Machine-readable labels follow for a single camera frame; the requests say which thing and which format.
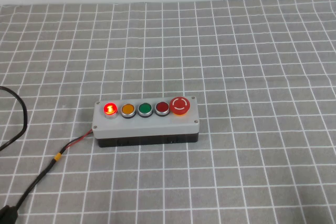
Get dark red push button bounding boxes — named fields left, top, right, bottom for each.
left=154, top=101, right=170, bottom=118

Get green push button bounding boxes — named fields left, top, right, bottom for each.
left=137, top=102, right=153, bottom=119

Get red indicator lamp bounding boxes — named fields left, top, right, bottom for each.
left=103, top=101, right=118, bottom=120

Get black cable with yellow connector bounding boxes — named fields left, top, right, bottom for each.
left=14, top=129, right=95, bottom=209

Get grey black button control box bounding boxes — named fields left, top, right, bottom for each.
left=92, top=95, right=201, bottom=148

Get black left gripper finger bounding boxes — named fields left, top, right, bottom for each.
left=0, top=204, right=19, bottom=224

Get plain black cable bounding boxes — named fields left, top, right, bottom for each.
left=0, top=86, right=28, bottom=152

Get grey white checked tablecloth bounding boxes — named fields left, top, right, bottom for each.
left=0, top=0, right=336, bottom=224

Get yellow push button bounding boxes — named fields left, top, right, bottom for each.
left=120, top=103, right=137, bottom=119

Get red mushroom emergency stop button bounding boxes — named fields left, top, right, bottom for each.
left=169, top=97, right=191, bottom=117

